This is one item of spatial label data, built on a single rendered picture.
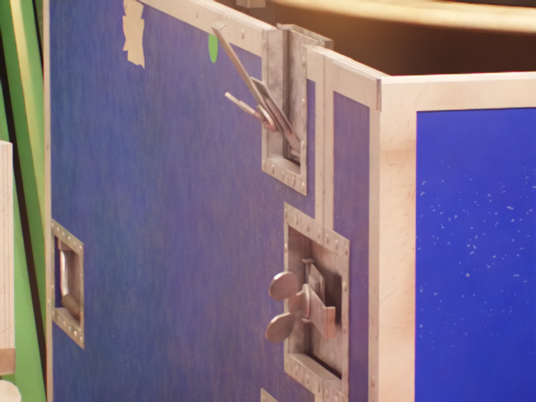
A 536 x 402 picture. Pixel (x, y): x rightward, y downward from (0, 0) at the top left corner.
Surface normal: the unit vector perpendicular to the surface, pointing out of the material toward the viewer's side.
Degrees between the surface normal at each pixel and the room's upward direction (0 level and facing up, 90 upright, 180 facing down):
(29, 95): 76
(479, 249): 90
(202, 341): 90
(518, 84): 90
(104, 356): 90
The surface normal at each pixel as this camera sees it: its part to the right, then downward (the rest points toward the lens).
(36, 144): 0.58, -0.11
